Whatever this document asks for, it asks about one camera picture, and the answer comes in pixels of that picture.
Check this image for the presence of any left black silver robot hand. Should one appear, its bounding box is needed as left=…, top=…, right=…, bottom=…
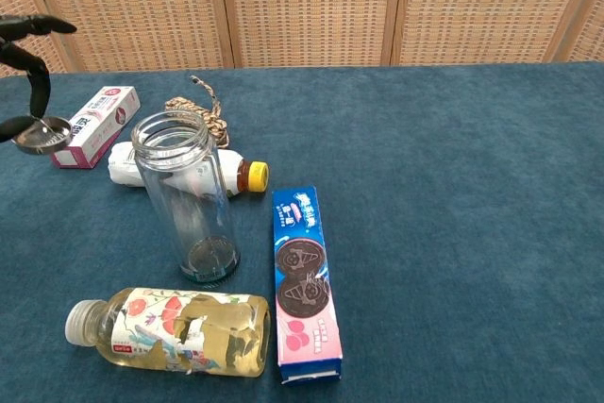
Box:
left=0, top=13, right=78, bottom=143

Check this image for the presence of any clear glass jar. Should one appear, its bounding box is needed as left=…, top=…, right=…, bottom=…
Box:
left=130, top=109, right=242, bottom=290

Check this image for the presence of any white pink toothpaste box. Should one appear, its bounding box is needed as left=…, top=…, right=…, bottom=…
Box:
left=50, top=86, right=142, bottom=170

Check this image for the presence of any white bottle with yellow cap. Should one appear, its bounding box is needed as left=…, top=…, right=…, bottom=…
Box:
left=107, top=141, right=270, bottom=199

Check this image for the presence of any woven bamboo folding screen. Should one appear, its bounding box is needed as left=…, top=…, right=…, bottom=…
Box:
left=0, top=0, right=604, bottom=78

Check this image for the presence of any tea bottle with floral label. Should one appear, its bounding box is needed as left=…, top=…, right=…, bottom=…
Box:
left=64, top=287, right=273, bottom=378

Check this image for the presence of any blue pink cookie box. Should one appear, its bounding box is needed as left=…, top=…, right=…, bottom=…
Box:
left=272, top=184, right=344, bottom=385

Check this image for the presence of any blue carpet table cover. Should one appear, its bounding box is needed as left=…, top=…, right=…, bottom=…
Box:
left=0, top=61, right=604, bottom=403

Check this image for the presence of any braided beige rope bundle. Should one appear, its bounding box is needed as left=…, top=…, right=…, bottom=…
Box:
left=163, top=75, right=231, bottom=149

